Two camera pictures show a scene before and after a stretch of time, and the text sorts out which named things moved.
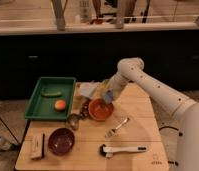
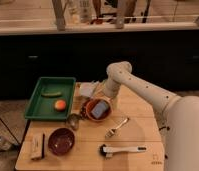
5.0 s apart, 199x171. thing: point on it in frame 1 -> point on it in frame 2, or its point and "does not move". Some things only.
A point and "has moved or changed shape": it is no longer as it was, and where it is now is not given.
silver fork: [112, 131] does not move
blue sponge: [108, 96] has moved or changed shape
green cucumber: [54, 94] does not move
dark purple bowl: [61, 141] does not move
